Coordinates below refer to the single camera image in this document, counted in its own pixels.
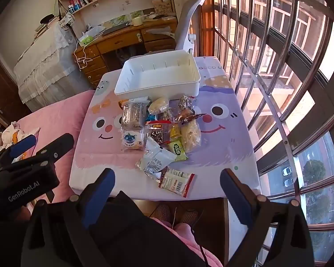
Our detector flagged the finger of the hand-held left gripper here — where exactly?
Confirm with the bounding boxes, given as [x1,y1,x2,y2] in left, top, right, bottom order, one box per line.
[6,135,37,162]
[36,133,74,165]

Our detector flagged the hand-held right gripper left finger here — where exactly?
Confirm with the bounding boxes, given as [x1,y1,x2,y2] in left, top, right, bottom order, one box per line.
[21,168,115,267]

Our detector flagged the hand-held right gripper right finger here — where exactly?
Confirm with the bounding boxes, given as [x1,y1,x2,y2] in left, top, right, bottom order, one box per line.
[220,168,315,267]

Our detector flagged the red-edged white snack packet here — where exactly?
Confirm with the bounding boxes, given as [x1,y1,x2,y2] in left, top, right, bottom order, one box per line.
[158,166,196,198]

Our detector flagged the printed white bun packet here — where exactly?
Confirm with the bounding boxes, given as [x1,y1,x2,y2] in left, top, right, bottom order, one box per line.
[120,127,145,151]

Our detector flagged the small green snack packet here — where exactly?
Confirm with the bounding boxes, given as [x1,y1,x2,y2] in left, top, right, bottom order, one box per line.
[167,141,189,162]

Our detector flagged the pale rice cracker packet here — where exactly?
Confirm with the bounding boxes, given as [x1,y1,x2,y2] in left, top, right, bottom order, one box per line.
[181,119,202,153]

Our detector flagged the grey bread packet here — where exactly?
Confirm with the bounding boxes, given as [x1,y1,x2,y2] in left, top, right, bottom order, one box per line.
[121,101,147,128]

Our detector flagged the red label dark snack packet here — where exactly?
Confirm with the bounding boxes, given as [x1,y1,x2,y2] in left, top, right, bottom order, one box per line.
[145,120,173,145]

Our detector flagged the small yellow snack packet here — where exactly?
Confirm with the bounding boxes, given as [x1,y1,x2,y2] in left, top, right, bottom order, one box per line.
[170,125,182,143]

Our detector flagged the brown snack packet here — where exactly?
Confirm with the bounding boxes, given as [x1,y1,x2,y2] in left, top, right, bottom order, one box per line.
[175,108,207,125]

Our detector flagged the clear mixed nuts packet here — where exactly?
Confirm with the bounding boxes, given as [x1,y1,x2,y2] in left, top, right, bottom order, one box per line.
[157,109,173,121]

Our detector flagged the clear candy packet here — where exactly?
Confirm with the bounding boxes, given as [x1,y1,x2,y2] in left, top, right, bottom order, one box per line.
[177,95,198,109]

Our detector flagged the round pale cookie packet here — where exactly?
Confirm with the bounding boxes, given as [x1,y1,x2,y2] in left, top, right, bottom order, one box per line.
[148,96,170,115]

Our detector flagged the white plastic storage bin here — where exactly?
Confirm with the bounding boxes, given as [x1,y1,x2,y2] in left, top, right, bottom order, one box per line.
[114,49,201,101]

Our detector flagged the plush toys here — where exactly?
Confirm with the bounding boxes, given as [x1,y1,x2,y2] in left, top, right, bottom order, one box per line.
[0,121,27,156]

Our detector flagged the pink blanket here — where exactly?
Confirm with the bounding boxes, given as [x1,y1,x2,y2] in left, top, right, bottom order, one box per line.
[17,90,97,209]

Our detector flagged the person's black jacket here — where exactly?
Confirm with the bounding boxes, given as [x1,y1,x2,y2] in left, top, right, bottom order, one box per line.
[88,190,206,267]

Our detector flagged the grey mesh shoe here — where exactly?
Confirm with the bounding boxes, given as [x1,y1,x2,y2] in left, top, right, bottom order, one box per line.
[153,203,172,225]
[181,210,199,225]

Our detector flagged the cartoon printed table cover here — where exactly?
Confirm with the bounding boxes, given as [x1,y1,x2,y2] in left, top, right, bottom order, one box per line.
[69,56,261,201]

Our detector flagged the dark wooden door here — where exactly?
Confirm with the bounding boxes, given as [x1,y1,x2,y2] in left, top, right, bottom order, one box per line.
[0,56,25,123]

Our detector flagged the person's pink trousers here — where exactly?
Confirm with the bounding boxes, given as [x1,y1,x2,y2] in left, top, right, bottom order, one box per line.
[152,217,223,267]

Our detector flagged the white lace cover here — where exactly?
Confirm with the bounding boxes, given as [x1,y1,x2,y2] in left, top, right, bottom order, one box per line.
[13,19,82,113]

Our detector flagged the green tissue pack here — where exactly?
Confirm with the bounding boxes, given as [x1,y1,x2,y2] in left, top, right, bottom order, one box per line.
[79,35,97,47]

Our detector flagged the wooden desk with drawers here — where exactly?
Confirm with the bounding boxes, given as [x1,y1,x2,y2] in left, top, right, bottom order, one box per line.
[74,17,179,89]

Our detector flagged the dark keyboard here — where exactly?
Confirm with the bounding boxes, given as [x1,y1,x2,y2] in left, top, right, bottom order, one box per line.
[102,22,128,36]

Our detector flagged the metal window grille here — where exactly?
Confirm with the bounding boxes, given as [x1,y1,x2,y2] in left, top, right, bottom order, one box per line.
[199,0,334,267]

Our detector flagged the wooden bookshelf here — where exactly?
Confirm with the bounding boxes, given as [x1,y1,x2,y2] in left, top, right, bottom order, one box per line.
[53,0,176,38]

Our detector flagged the drawn-on cardboard box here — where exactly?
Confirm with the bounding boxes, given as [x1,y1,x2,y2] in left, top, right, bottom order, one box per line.
[152,0,176,14]

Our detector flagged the grey office chair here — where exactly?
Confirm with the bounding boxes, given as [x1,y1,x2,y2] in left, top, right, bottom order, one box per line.
[145,0,209,60]

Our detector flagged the white charger cable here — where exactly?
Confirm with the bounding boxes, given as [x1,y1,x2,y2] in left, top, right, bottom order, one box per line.
[75,37,94,69]

